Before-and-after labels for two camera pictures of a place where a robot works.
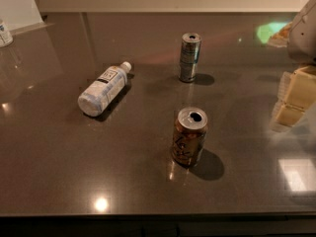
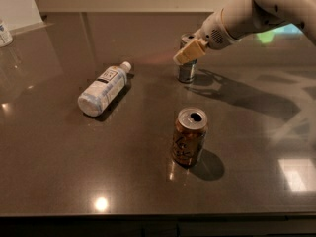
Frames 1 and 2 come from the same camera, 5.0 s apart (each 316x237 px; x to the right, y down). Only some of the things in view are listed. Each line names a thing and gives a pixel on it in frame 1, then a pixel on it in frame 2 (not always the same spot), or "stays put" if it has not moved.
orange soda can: [189, 135] stays put
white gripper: [304, 39] to [211, 31]
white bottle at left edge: [5, 37] stays put
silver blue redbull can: [191, 43] stays put
